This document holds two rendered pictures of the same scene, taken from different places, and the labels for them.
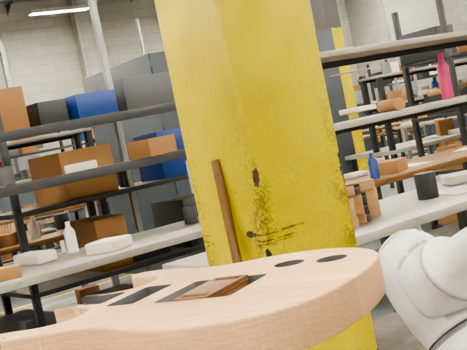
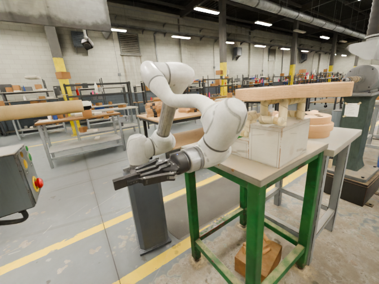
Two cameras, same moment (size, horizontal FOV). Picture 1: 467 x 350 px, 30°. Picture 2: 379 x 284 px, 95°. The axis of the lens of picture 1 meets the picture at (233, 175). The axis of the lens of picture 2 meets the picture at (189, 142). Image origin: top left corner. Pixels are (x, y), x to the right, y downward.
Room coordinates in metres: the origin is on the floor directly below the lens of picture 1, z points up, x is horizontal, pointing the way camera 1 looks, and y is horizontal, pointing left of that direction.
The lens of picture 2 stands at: (1.80, -0.35, 1.27)
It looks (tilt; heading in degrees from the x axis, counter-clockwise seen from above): 17 degrees down; 181
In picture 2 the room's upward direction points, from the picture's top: 4 degrees counter-clockwise
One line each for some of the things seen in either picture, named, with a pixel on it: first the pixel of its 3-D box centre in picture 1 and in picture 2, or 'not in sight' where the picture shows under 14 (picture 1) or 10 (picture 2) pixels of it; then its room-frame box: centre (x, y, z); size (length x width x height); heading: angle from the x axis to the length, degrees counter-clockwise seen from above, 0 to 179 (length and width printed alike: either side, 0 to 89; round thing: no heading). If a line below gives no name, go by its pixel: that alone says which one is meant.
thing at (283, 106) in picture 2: not in sight; (282, 113); (1.09, 0.02, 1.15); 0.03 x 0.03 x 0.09
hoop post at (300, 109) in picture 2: not in sight; (300, 109); (0.99, 0.16, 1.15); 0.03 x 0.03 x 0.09
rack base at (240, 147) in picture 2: not in sight; (250, 141); (0.88, -0.03, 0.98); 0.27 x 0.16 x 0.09; 128
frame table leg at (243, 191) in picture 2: not in sight; (243, 183); (0.45, 0.07, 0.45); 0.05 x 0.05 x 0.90; 34
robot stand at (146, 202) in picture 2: not in sight; (146, 205); (0.52, -0.78, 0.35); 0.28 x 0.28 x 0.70; 26
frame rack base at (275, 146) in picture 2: not in sight; (279, 138); (1.00, 0.06, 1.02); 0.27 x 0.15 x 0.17; 128
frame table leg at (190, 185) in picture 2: not in sight; (192, 211); (0.76, -0.39, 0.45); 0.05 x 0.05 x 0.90; 34
